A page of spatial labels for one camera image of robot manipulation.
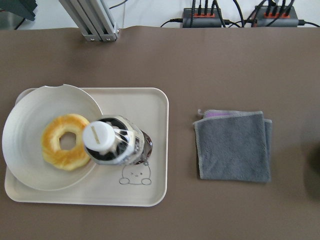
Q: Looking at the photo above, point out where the white round plate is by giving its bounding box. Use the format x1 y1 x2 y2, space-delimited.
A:
2 84 102 191

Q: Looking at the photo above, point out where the tea bottle white cap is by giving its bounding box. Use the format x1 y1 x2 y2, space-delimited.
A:
82 115 153 165

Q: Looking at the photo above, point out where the grey folded cloth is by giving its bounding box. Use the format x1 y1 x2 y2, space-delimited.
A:
193 109 273 183

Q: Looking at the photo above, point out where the black usb hub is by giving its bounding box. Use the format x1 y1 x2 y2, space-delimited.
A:
251 5 299 28
182 8 223 28

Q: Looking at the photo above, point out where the aluminium frame post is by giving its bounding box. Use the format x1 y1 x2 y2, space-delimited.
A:
59 0 120 42

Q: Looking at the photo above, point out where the glazed donut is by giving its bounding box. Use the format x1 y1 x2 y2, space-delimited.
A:
41 113 90 171

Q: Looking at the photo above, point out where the cream serving tray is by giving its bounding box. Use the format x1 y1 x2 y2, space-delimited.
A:
4 87 169 207

